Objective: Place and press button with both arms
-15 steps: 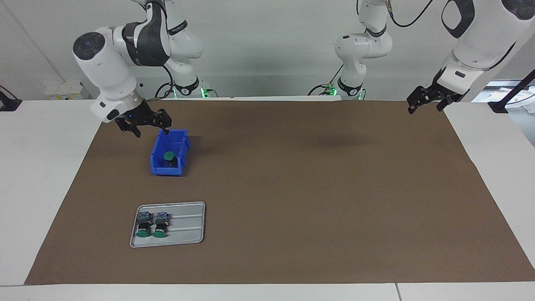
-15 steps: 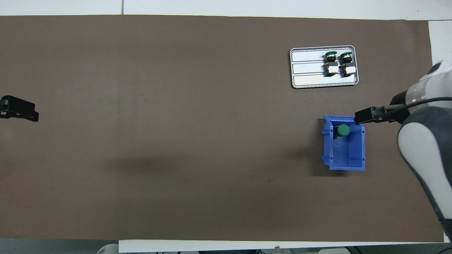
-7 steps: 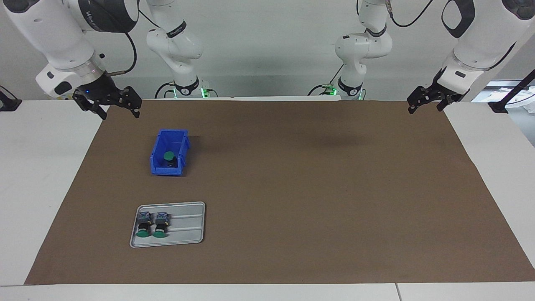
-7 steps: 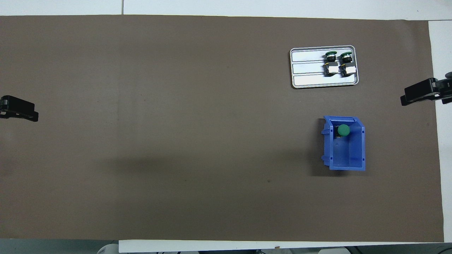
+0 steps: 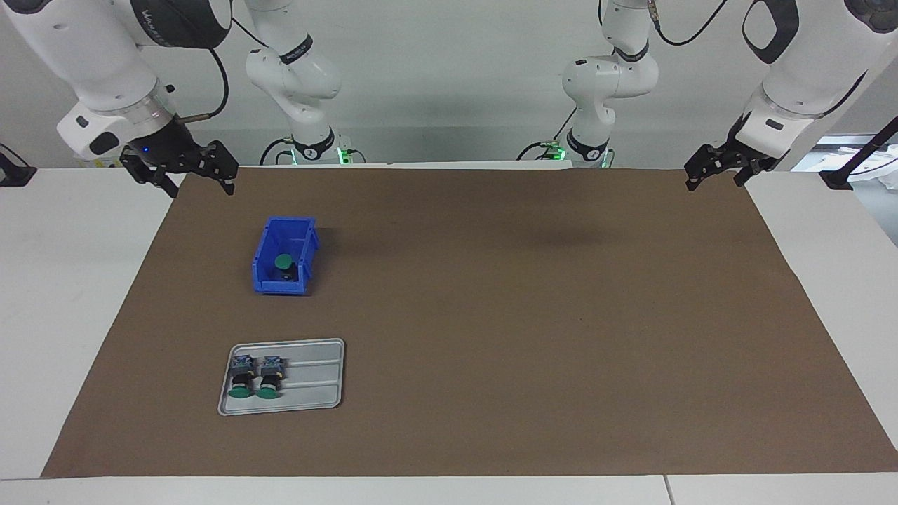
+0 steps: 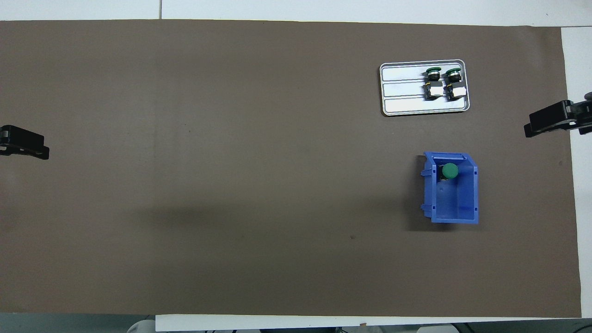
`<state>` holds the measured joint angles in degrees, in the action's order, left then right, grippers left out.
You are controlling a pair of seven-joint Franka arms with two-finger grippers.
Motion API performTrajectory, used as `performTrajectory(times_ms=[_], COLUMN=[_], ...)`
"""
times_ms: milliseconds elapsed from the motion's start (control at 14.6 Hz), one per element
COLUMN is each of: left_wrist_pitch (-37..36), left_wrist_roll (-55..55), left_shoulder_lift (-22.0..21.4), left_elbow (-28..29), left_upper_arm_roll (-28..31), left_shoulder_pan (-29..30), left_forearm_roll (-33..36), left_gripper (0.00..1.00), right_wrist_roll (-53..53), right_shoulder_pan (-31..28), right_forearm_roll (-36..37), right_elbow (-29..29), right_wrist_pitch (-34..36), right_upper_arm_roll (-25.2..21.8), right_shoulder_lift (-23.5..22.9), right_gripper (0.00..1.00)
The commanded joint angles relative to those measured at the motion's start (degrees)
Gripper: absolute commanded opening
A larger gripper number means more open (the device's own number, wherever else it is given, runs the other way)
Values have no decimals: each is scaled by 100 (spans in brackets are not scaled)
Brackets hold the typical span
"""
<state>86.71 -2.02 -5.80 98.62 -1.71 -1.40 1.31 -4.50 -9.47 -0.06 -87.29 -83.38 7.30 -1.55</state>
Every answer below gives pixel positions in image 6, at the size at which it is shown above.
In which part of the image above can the blue plastic storage bin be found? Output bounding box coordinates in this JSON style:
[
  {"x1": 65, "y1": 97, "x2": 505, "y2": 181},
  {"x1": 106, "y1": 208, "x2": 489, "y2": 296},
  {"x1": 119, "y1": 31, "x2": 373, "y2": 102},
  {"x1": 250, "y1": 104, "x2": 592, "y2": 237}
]
[{"x1": 420, "y1": 152, "x2": 479, "y2": 225}]

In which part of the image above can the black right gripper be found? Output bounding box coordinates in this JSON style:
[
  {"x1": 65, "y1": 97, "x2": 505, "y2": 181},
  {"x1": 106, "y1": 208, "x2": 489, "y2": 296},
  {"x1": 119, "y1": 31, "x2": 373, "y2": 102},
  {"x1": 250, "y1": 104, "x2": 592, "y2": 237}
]
[{"x1": 524, "y1": 92, "x2": 592, "y2": 138}]

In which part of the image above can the silver metal tray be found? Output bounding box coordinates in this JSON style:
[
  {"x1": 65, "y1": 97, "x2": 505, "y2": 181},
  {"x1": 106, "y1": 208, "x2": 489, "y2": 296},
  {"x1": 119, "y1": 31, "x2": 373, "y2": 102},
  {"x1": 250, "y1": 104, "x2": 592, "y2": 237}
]
[{"x1": 380, "y1": 59, "x2": 470, "y2": 117}]

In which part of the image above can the green push button switch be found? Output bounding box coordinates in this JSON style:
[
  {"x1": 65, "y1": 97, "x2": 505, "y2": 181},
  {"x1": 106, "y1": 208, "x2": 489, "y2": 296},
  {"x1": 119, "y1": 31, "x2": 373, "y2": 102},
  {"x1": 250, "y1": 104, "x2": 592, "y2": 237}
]
[
  {"x1": 444, "y1": 68, "x2": 466, "y2": 101},
  {"x1": 439, "y1": 162, "x2": 460, "y2": 182},
  {"x1": 423, "y1": 67, "x2": 444, "y2": 100}
]

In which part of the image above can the brown table mat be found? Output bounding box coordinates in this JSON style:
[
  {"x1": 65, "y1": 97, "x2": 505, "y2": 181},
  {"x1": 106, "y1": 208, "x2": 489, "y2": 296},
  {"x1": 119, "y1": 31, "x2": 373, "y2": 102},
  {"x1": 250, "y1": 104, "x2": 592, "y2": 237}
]
[{"x1": 0, "y1": 19, "x2": 582, "y2": 318}]

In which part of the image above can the white rounded device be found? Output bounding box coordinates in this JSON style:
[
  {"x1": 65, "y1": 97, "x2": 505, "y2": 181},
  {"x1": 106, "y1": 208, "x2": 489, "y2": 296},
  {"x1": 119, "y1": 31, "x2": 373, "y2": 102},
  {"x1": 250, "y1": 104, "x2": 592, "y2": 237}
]
[{"x1": 127, "y1": 318, "x2": 155, "y2": 333}]

